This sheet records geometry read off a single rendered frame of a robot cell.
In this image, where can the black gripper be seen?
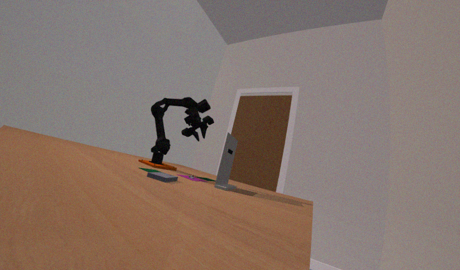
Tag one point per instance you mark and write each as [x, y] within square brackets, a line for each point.
[198, 124]

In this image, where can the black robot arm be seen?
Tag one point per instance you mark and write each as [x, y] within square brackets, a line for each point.
[162, 144]

